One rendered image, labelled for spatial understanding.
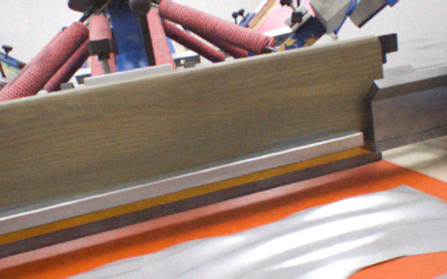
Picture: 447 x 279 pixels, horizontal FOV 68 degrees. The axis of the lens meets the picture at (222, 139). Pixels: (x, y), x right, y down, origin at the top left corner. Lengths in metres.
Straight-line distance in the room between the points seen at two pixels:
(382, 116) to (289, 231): 0.12
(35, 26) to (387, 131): 4.43
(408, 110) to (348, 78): 0.05
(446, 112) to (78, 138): 0.26
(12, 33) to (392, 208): 4.54
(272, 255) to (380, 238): 0.05
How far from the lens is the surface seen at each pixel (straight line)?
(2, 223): 0.24
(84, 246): 0.26
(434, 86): 0.29
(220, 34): 0.88
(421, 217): 0.21
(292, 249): 0.19
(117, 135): 0.22
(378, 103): 0.26
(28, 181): 0.24
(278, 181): 0.26
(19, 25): 4.62
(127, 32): 1.04
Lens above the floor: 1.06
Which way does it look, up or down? 12 degrees down
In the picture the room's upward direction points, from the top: 10 degrees counter-clockwise
